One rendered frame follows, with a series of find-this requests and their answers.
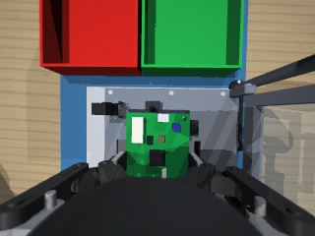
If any green circuit board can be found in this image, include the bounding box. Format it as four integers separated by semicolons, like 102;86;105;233
126;112;190;178

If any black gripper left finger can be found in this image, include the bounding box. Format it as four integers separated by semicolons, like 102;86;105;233
0;151;133;236

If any green bin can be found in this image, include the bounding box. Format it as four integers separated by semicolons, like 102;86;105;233
141;0;244;77

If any red bin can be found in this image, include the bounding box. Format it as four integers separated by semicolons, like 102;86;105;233
39;0;142;76

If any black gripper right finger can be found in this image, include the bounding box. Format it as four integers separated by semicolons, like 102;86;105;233
174;152;315;236

